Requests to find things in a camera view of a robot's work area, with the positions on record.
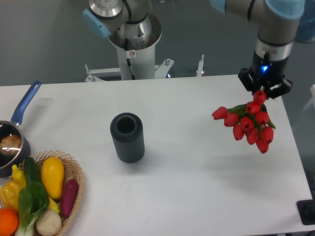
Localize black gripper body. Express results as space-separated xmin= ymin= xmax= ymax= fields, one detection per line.
xmin=250 ymin=53 xmax=287 ymax=86

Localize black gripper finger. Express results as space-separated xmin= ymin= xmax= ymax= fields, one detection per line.
xmin=238 ymin=68 xmax=257 ymax=93
xmin=265 ymin=78 xmax=293 ymax=99

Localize red tulip bouquet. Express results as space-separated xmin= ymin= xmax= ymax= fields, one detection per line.
xmin=212 ymin=90 xmax=276 ymax=153

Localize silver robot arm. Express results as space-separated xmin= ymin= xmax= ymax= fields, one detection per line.
xmin=82 ymin=0 xmax=305 ymax=98

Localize black device at table edge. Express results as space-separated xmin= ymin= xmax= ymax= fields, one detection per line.
xmin=296 ymin=199 xmax=315 ymax=225

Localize dark grey ribbed vase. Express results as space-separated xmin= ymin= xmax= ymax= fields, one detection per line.
xmin=110 ymin=113 xmax=145 ymax=163

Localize woven wicker basket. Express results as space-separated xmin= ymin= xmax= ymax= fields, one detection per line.
xmin=0 ymin=150 xmax=85 ymax=236

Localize purple eggplant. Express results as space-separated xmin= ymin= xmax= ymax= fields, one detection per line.
xmin=60 ymin=179 xmax=79 ymax=218

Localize yellow squash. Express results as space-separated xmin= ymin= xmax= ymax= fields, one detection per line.
xmin=41 ymin=156 xmax=64 ymax=200

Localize dark green cucumber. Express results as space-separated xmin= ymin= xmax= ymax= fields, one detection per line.
xmin=24 ymin=157 xmax=42 ymax=184

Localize green bok choy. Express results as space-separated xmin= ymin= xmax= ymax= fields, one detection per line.
xmin=15 ymin=180 xmax=50 ymax=236

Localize beige garlic bulb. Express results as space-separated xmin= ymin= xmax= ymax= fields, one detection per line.
xmin=35 ymin=210 xmax=62 ymax=236

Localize small yellow gourd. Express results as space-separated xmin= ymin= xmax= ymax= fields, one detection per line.
xmin=12 ymin=165 xmax=26 ymax=187

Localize yellow bell pepper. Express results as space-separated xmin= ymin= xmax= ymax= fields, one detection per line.
xmin=0 ymin=181 xmax=22 ymax=211

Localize orange fruit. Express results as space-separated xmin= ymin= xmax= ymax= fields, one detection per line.
xmin=0 ymin=208 xmax=19 ymax=236

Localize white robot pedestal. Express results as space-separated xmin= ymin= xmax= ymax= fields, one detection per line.
xmin=85 ymin=46 xmax=206 ymax=83

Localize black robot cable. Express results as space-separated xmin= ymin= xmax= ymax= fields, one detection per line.
xmin=124 ymin=38 xmax=136 ymax=80

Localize blue-handled saucepan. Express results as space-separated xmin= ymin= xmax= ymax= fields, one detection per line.
xmin=0 ymin=81 xmax=41 ymax=177

